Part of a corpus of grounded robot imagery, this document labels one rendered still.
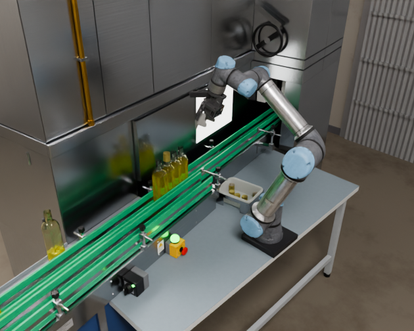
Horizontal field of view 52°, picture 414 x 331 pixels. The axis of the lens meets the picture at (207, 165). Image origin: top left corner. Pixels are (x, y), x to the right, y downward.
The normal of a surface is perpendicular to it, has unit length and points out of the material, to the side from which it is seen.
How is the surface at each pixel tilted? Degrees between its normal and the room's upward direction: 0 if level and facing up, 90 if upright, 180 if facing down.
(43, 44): 90
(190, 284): 0
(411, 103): 90
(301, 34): 90
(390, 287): 0
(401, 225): 0
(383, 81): 90
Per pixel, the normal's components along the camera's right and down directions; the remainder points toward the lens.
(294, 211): 0.01, -0.86
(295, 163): -0.53, 0.29
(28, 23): 0.82, 0.30
